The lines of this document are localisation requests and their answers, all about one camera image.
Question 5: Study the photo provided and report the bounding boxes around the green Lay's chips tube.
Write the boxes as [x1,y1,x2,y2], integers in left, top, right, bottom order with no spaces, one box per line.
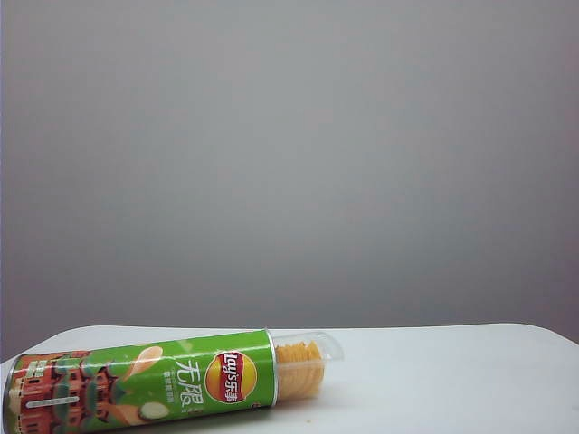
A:
[0,328,284,434]

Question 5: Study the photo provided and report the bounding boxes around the stack of orange potato chips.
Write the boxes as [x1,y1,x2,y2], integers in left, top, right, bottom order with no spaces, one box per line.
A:
[275,340,328,398]

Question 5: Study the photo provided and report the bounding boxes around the transparent plastic chip tray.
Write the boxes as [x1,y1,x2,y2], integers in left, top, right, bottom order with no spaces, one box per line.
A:
[265,330,346,400]

